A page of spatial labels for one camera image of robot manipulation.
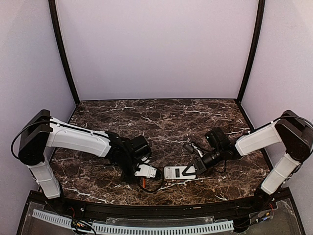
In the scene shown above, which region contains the white remote control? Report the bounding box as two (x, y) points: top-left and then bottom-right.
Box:
(164, 166), (195, 180)

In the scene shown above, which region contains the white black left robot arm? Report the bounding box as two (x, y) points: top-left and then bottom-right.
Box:
(13, 109), (157, 199)

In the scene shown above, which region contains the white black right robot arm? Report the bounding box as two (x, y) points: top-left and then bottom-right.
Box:
(182, 110), (313, 195)

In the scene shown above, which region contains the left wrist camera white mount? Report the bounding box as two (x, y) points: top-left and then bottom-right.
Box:
(134, 164), (157, 178)

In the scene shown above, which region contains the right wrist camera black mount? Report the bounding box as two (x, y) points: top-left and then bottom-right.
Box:
(183, 143), (203, 158)

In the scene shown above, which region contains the black front rail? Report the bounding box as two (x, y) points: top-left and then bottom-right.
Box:
(23, 189), (291, 222)

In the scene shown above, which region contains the white slotted cable duct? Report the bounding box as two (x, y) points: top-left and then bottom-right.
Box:
(32, 209), (234, 235)

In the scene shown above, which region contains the black corner frame post right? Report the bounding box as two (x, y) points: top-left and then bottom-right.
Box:
(237, 0), (266, 103)

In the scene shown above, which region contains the black corner frame post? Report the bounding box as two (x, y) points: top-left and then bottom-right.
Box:
(48, 0), (80, 106)
(237, 0), (266, 103)

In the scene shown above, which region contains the black corner frame post left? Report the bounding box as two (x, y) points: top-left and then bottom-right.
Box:
(48, 0), (80, 106)

